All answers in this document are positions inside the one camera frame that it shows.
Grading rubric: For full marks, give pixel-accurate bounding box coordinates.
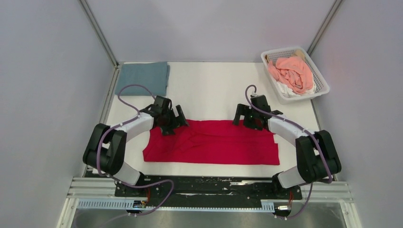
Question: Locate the pink t shirt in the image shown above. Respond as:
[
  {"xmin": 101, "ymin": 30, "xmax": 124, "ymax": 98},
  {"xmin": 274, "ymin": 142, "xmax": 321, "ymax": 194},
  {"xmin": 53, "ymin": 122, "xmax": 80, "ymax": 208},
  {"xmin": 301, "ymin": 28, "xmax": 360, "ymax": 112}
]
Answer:
[{"xmin": 268, "ymin": 57, "xmax": 314, "ymax": 94}]

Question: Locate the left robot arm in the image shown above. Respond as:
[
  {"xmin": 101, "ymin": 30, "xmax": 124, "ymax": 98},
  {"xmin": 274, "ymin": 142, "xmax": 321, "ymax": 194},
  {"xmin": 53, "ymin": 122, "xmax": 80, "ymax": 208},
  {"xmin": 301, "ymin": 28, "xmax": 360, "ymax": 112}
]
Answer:
[{"xmin": 83, "ymin": 95, "xmax": 189, "ymax": 197}]

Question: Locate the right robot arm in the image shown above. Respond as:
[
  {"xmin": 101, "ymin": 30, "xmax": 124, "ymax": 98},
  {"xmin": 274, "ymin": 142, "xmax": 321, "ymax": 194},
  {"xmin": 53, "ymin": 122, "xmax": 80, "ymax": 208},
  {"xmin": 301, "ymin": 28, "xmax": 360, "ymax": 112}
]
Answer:
[{"xmin": 233, "ymin": 95, "xmax": 342, "ymax": 199}]

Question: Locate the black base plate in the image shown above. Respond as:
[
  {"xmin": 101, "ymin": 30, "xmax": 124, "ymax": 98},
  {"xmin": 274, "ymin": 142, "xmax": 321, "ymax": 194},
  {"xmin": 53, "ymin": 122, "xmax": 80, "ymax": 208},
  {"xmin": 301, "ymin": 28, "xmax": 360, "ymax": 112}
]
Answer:
[{"xmin": 114, "ymin": 175, "xmax": 302, "ymax": 209}]

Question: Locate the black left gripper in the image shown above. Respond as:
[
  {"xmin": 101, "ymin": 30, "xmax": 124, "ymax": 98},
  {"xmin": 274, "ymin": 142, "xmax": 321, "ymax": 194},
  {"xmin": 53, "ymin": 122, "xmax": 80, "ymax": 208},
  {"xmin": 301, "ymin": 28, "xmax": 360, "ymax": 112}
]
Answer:
[{"xmin": 161, "ymin": 105, "xmax": 190, "ymax": 136}]

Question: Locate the beige garment in basket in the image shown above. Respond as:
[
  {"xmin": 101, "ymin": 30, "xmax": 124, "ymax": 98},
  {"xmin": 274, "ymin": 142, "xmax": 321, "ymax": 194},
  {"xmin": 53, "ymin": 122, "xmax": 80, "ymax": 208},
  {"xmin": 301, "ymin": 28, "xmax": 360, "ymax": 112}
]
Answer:
[{"xmin": 264, "ymin": 50, "xmax": 305, "ymax": 63}]

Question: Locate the white slotted cable duct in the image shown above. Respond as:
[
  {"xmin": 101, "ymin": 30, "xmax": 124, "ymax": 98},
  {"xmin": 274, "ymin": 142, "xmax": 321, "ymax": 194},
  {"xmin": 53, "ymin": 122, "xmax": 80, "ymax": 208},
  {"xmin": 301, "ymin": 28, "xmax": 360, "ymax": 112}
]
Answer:
[{"xmin": 77, "ymin": 199, "xmax": 275, "ymax": 213}]

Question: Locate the white plastic laundry basket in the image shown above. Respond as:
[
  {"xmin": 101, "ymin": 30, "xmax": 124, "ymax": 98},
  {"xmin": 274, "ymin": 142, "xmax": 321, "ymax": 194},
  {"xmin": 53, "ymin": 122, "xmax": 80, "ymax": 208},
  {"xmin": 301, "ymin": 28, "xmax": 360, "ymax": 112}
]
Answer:
[{"xmin": 261, "ymin": 47, "xmax": 330, "ymax": 104}]

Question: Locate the aluminium frame rail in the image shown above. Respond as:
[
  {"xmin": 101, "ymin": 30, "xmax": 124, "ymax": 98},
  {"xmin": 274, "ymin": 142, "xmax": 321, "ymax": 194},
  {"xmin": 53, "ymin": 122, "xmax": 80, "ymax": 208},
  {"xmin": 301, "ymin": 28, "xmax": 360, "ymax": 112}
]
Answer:
[{"xmin": 57, "ymin": 178, "xmax": 362, "ymax": 228}]

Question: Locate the folded blue t shirt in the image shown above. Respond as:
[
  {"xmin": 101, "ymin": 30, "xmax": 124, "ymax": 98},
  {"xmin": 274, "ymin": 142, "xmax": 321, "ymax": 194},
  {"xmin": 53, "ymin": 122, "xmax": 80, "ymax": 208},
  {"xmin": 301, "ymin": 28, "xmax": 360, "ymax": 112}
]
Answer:
[{"xmin": 115, "ymin": 62, "xmax": 170, "ymax": 96}]

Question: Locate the red t shirt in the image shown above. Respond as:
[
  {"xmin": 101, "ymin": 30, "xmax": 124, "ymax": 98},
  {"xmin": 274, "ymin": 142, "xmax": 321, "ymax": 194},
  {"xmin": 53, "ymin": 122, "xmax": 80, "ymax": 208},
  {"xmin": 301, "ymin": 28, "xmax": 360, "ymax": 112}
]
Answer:
[{"xmin": 143, "ymin": 120, "xmax": 280, "ymax": 166}]

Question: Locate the white t shirt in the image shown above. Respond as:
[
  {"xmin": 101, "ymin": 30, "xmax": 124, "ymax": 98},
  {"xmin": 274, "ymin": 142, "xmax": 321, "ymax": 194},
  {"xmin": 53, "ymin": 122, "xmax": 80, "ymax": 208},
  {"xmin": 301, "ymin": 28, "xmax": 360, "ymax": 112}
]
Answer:
[{"xmin": 276, "ymin": 81, "xmax": 317, "ymax": 98}]

